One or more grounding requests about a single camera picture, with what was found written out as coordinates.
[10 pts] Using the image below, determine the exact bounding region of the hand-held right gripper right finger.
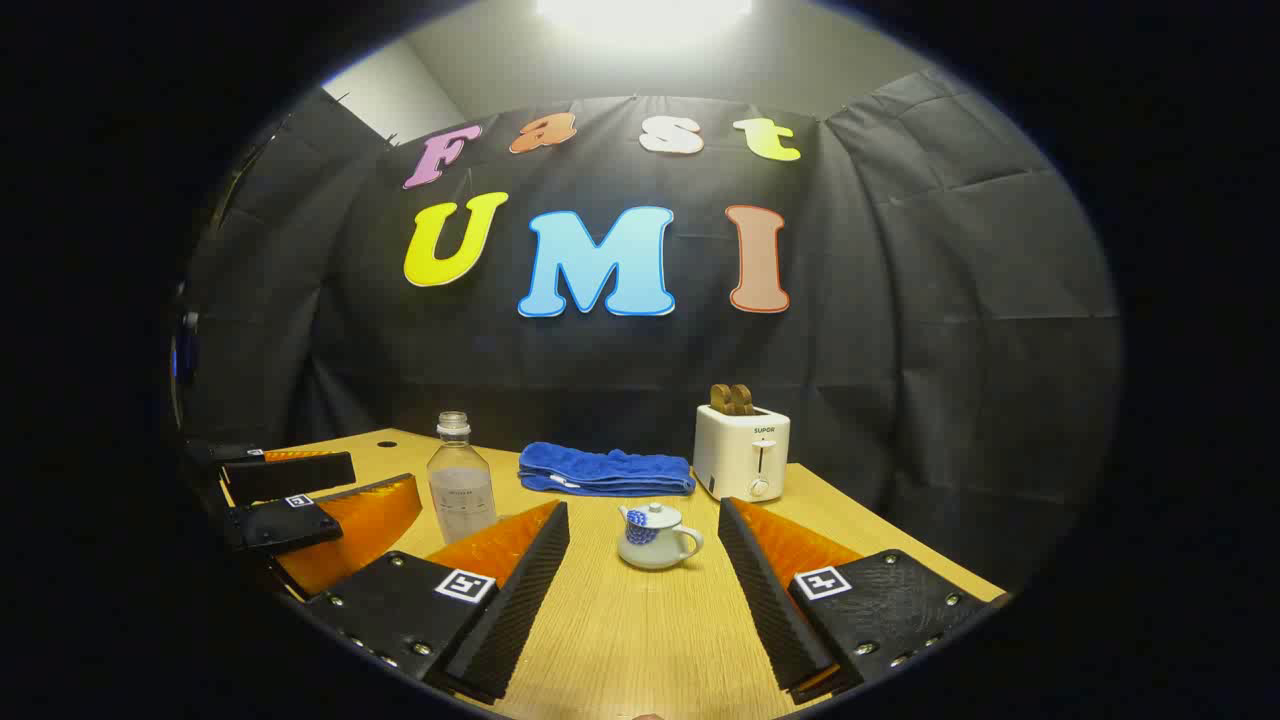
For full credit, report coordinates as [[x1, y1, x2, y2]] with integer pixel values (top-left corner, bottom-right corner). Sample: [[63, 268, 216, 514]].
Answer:
[[717, 497, 1003, 706]]

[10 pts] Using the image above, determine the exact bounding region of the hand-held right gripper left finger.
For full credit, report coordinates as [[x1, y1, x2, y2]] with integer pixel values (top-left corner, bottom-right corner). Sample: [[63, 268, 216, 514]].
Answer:
[[305, 500, 571, 706]]

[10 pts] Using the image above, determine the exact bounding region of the clear plastic water bottle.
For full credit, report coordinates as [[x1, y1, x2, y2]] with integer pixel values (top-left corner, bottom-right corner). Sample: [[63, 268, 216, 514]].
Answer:
[[427, 411, 498, 546]]

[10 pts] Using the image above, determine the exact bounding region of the white blue-patterned teacup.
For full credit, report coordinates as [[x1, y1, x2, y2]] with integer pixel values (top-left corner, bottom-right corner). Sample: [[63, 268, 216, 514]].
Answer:
[[617, 503, 705, 572]]

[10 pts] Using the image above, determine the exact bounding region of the white toaster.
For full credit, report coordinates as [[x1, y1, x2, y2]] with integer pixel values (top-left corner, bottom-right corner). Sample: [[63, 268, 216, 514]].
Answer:
[[692, 403, 791, 503]]

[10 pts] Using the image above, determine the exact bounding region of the blue folded towel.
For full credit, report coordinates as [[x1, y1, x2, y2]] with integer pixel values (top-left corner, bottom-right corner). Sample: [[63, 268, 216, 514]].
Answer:
[[518, 442, 697, 498]]

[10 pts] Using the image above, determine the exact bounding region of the black backdrop cloth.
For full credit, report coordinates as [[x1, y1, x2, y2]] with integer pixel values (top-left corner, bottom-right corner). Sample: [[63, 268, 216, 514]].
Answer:
[[175, 70, 1126, 591]]

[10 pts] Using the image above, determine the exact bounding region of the ceiling light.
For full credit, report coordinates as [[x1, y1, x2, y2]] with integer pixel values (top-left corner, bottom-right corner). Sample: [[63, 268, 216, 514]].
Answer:
[[535, 0, 756, 46]]

